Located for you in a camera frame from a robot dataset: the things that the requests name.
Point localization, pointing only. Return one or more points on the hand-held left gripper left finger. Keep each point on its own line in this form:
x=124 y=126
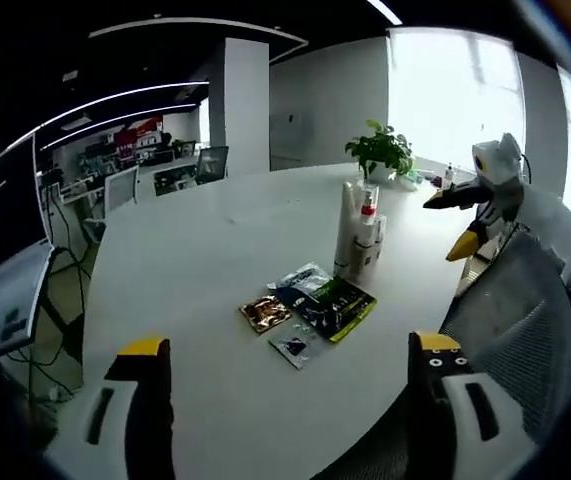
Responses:
x=140 y=415

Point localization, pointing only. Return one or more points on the potted green plant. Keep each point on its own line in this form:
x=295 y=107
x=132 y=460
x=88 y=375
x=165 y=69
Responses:
x=380 y=150

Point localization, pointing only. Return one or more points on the white mesh chair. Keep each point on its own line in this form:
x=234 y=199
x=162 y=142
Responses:
x=121 y=187

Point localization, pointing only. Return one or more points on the dark green skincare sachet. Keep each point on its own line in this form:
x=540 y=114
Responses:
x=330 y=310

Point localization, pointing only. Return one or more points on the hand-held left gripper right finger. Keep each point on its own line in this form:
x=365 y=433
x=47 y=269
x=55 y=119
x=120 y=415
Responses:
x=430 y=415

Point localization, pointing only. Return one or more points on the white red-collar skincare bottle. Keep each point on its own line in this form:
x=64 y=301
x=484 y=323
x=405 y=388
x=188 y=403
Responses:
x=367 y=212

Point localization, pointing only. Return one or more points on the white desk with black legs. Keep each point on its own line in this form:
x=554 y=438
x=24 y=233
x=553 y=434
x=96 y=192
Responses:
x=10 y=295

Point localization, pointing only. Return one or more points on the teal small container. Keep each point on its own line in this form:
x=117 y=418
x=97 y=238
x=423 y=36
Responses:
x=412 y=179

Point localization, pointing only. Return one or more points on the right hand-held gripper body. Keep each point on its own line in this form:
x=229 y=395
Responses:
x=497 y=165

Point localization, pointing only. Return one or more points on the small pump bottle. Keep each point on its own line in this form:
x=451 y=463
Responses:
x=449 y=177

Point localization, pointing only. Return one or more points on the gold skincare sachet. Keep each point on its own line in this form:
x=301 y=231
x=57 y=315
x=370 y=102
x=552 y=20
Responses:
x=265 y=315

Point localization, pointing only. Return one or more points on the black mesh office chair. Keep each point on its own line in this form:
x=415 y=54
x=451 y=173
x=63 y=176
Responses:
x=212 y=162

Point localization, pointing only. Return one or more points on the grey mesh office chair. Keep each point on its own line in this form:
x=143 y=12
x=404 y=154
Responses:
x=515 y=310

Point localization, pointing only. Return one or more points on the white skincare tube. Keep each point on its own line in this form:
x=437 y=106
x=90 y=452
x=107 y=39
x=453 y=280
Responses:
x=344 y=235

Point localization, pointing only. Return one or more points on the white red-label skincare bottle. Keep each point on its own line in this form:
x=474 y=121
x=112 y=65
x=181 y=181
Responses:
x=365 y=257
x=381 y=240

